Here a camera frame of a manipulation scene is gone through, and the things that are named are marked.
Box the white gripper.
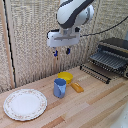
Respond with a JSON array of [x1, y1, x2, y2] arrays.
[[46, 28, 81, 58]]

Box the orange yellow block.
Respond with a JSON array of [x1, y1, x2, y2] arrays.
[[70, 82, 85, 94]]

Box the black dish rack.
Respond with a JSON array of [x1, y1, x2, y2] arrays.
[[79, 49, 128, 85]]

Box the yellow bowl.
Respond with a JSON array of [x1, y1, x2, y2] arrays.
[[57, 71, 75, 85]]

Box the blue cup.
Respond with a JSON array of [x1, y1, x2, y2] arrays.
[[53, 78, 68, 99]]

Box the black toaster oven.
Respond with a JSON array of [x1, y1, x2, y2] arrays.
[[98, 37, 128, 58]]

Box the white floral rimmed plate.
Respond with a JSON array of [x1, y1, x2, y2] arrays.
[[2, 88, 48, 122]]

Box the black cable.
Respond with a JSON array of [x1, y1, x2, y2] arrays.
[[79, 15, 128, 38]]

